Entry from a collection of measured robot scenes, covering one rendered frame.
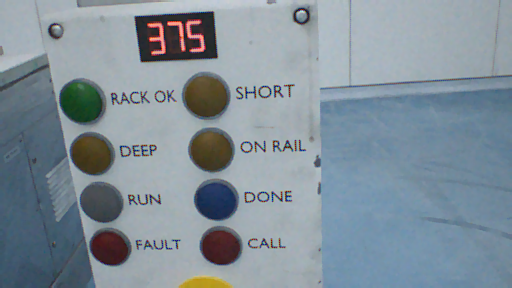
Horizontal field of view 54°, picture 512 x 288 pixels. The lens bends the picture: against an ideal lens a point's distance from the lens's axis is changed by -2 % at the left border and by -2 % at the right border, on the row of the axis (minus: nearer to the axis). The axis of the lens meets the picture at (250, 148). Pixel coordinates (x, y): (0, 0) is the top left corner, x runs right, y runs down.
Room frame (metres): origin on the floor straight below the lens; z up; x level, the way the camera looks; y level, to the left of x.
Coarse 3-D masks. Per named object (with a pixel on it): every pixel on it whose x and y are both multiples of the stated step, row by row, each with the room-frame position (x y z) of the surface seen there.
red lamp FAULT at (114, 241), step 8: (104, 232) 0.32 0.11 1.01; (96, 240) 0.31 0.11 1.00; (104, 240) 0.31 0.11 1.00; (112, 240) 0.31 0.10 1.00; (120, 240) 0.31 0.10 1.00; (96, 248) 0.31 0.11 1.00; (104, 248) 0.31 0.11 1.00; (112, 248) 0.31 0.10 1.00; (120, 248) 0.31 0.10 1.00; (96, 256) 0.31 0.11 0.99; (104, 256) 0.31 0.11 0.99; (112, 256) 0.31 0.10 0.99; (120, 256) 0.31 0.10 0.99; (112, 264) 0.31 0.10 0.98
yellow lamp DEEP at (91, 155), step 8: (88, 136) 0.31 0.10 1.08; (80, 144) 0.31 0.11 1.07; (88, 144) 0.31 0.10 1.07; (96, 144) 0.31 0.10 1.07; (104, 144) 0.31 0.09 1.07; (72, 152) 0.31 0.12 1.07; (80, 152) 0.31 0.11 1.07; (88, 152) 0.31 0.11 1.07; (96, 152) 0.31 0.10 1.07; (104, 152) 0.31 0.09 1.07; (80, 160) 0.31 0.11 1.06; (88, 160) 0.31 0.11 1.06; (96, 160) 0.31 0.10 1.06; (104, 160) 0.31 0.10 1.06; (80, 168) 0.31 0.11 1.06; (88, 168) 0.31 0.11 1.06; (96, 168) 0.31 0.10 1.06; (104, 168) 0.31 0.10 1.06
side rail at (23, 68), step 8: (40, 56) 1.58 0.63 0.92; (24, 64) 1.47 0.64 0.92; (32, 64) 1.52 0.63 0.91; (40, 64) 1.57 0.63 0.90; (0, 72) 1.36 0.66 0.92; (8, 72) 1.38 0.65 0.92; (16, 72) 1.42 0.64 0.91; (24, 72) 1.46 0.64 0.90; (0, 80) 1.33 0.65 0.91; (8, 80) 1.37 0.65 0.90
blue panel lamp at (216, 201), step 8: (208, 184) 0.31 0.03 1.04; (216, 184) 0.31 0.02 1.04; (200, 192) 0.31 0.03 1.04; (208, 192) 0.30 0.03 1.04; (216, 192) 0.30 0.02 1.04; (224, 192) 0.30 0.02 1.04; (232, 192) 0.31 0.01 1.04; (200, 200) 0.30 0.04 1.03; (208, 200) 0.30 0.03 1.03; (216, 200) 0.30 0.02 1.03; (224, 200) 0.30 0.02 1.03; (232, 200) 0.30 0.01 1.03; (200, 208) 0.31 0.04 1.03; (208, 208) 0.30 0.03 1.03; (216, 208) 0.30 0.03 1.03; (224, 208) 0.30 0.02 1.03; (232, 208) 0.30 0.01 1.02; (208, 216) 0.31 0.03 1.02; (216, 216) 0.30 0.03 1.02; (224, 216) 0.30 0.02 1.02
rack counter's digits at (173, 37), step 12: (144, 24) 0.31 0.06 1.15; (156, 24) 0.31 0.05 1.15; (168, 24) 0.31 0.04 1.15; (180, 24) 0.31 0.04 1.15; (192, 24) 0.31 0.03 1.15; (156, 36) 0.31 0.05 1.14; (168, 36) 0.31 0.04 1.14; (180, 36) 0.31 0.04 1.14; (192, 36) 0.31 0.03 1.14; (204, 36) 0.31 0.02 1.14; (156, 48) 0.31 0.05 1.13; (168, 48) 0.31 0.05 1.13; (180, 48) 0.31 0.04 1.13; (192, 48) 0.31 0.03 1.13; (204, 48) 0.31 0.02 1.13
